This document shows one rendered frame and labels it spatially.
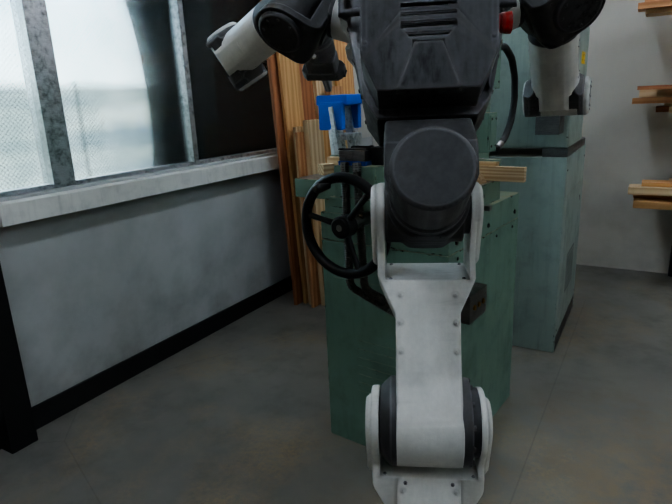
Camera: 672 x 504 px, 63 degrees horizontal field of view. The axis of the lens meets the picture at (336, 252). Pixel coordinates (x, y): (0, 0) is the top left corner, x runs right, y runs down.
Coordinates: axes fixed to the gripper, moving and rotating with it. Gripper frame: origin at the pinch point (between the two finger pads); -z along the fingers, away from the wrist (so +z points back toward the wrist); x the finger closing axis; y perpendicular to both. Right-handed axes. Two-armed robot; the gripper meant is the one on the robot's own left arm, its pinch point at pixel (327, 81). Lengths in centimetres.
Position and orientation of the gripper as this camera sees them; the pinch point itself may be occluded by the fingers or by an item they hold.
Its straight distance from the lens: 162.6
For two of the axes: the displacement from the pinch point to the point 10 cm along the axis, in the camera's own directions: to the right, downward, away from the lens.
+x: 9.7, 0.8, -2.4
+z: -1.8, -4.7, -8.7
